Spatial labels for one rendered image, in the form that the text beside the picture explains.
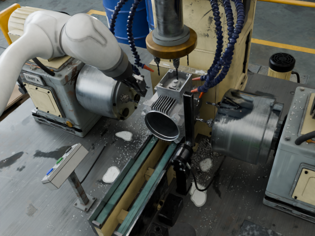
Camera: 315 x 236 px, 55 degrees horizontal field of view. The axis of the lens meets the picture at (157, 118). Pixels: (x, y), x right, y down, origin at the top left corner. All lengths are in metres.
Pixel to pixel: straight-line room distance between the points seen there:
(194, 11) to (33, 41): 0.63
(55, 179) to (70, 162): 0.08
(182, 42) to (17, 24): 0.73
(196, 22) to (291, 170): 0.65
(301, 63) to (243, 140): 2.39
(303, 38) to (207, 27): 2.63
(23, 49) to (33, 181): 0.77
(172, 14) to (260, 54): 2.51
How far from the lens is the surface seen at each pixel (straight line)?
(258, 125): 1.04
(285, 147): 0.99
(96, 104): 1.29
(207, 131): 1.42
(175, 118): 1.12
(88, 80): 1.30
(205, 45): 1.29
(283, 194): 1.18
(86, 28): 0.76
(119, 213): 1.20
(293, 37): 3.80
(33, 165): 1.53
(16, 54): 0.82
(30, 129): 1.71
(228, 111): 1.06
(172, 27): 1.03
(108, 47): 0.80
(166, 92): 1.17
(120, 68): 0.88
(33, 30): 0.87
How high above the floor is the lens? 1.88
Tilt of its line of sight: 44 degrees down
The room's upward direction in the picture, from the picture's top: 8 degrees counter-clockwise
